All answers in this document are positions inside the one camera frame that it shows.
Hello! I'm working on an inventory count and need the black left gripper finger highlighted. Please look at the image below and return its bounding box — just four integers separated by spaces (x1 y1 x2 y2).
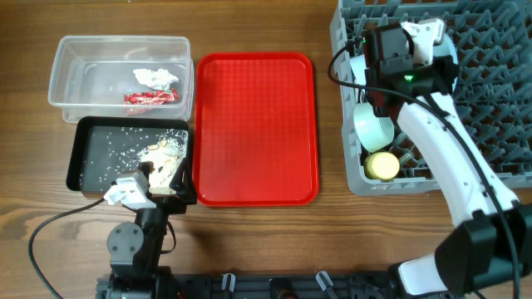
137 161 152 187
169 158 197 204

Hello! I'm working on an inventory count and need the red snack wrapper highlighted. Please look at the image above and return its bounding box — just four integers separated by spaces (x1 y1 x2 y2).
124 88 179 115

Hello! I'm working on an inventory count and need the small light blue bowl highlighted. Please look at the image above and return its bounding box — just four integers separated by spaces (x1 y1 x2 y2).
349 54 367 86

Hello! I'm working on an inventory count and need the mint green bowl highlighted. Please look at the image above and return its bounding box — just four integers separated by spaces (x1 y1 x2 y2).
353 103 394 153

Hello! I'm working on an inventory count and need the white napkin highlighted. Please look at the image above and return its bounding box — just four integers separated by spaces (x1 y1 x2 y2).
133 69 179 91

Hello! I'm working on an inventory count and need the yellow plastic cup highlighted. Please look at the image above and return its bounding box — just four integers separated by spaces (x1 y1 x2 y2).
364 152 400 181

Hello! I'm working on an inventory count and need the light blue plate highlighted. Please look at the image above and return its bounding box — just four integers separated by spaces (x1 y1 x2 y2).
431 34 461 95

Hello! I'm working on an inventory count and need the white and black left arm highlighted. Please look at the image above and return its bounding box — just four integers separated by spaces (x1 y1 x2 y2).
102 158 197 298

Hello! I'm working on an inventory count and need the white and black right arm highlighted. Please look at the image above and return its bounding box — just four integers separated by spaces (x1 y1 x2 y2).
362 25 531 298

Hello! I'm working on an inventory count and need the black food waste tray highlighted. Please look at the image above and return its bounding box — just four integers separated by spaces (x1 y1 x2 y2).
66 116 194 194

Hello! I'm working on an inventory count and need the grey dishwasher rack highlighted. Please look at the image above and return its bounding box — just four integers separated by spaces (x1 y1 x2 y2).
330 1 531 189

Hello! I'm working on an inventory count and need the clear plastic waste bin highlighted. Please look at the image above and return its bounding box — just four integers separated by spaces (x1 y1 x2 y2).
48 36 195 123

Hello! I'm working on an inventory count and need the food scraps and rice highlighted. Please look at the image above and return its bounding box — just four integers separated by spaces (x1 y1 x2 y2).
79 126 189 195

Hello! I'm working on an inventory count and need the red serving tray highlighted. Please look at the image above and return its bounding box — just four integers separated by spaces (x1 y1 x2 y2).
193 51 319 208

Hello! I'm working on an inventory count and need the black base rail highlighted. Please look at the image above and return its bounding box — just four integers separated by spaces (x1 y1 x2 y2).
95 271 405 299

